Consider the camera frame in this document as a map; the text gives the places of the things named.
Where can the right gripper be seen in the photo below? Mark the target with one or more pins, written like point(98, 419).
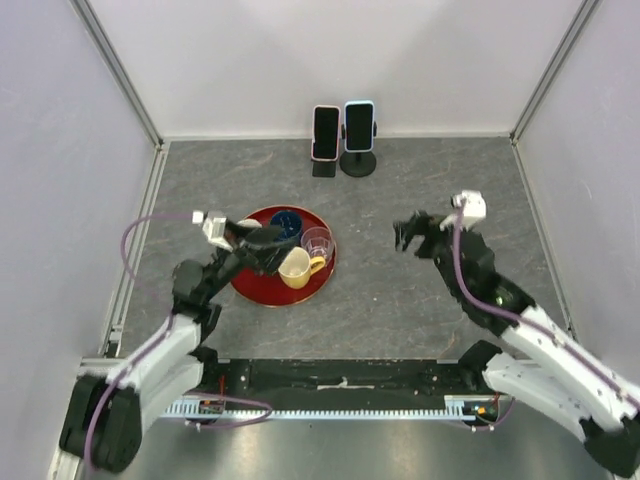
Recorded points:
point(420, 224)

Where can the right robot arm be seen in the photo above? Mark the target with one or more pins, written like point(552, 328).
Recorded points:
point(565, 382)

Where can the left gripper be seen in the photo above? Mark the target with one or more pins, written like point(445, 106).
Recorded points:
point(260, 254)

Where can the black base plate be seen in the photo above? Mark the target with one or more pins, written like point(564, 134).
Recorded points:
point(342, 383)

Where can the green mug cream inside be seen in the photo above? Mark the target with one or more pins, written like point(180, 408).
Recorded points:
point(249, 223)

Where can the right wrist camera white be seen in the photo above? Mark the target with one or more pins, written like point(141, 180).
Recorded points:
point(469, 209)

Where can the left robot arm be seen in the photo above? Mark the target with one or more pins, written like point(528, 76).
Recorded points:
point(108, 414)

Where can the grey cable duct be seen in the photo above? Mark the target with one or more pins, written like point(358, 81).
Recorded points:
point(450, 408)

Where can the black round-base phone holder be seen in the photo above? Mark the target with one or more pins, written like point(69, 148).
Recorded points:
point(357, 164)

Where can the red round tray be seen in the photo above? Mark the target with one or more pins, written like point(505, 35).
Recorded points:
point(270, 291)

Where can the black folding phone stand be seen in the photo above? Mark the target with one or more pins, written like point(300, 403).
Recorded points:
point(323, 168)

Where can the clear plastic cup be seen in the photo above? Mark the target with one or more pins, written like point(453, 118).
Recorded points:
point(318, 241)

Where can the dark blue mug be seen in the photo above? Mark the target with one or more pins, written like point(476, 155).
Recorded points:
point(291, 225)

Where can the yellow mug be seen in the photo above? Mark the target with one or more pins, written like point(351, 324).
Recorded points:
point(298, 268)

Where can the phone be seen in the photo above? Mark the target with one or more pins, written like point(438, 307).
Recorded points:
point(325, 133)
point(359, 121)

